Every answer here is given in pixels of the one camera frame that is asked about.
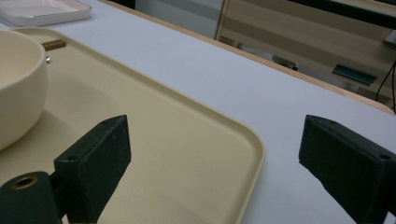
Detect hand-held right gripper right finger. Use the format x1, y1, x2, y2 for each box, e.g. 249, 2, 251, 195
298, 114, 396, 224

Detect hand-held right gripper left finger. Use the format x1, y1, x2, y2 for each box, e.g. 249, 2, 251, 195
53, 114, 132, 224

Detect beige plastic tray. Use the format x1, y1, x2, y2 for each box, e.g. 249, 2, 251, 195
0, 26, 266, 224

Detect cream ceramic bowl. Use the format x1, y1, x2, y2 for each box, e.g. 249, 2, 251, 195
0, 28, 50, 152

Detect brown wooden chopstick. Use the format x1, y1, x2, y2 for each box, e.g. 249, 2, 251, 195
41, 38, 67, 52

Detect white rectangular tray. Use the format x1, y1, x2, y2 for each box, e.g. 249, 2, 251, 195
0, 0, 92, 28

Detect green flat object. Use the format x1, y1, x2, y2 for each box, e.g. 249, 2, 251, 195
332, 63, 378, 87

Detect white power socket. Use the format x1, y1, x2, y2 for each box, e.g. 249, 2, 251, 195
384, 30, 396, 45

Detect light wooden cabinet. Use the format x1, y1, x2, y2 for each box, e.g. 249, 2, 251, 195
216, 0, 396, 105

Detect black metal bar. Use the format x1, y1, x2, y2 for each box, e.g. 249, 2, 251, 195
288, 0, 396, 31

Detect black cable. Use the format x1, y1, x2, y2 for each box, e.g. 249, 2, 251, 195
375, 60, 396, 114

